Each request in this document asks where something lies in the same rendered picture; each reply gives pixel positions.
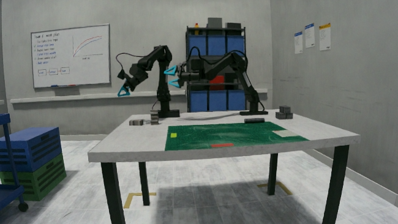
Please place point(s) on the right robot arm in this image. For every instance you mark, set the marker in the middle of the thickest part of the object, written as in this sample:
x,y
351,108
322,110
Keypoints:
x,y
145,64

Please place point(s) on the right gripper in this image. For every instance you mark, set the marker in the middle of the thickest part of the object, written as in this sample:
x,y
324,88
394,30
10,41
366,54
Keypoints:
x,y
131,83

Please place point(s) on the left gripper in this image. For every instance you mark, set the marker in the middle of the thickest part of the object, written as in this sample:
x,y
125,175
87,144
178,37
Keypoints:
x,y
183,76

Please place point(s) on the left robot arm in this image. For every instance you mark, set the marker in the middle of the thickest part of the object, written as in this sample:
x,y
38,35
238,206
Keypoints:
x,y
238,65

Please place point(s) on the dark green flat mat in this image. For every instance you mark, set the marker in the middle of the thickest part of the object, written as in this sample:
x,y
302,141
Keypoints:
x,y
211,136

